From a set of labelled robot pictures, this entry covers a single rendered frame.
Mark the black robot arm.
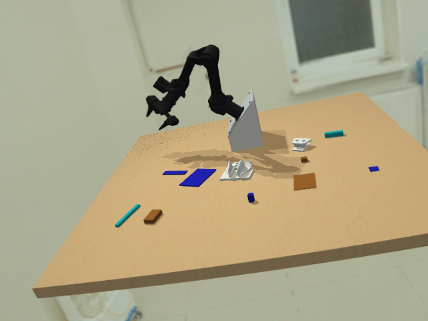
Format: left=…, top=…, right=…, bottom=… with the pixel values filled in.
left=152, top=44, right=245, bottom=121

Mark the brown flat square plate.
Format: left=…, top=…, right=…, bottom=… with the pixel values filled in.
left=294, top=173, right=316, bottom=191

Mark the cyan rectangular bar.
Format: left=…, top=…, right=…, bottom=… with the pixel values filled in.
left=324, top=130, right=344, bottom=138

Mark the blue flat rectangular plate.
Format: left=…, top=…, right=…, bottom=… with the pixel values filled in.
left=179, top=169, right=216, bottom=187

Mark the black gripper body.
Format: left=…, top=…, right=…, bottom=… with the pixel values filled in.
left=146, top=96, right=179, bottom=126

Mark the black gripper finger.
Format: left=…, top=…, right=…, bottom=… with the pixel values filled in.
left=146, top=102, right=153, bottom=117
left=158, top=120, right=170, bottom=130

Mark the cyan thin bar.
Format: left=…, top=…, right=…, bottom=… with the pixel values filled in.
left=115, top=205, right=140, bottom=227

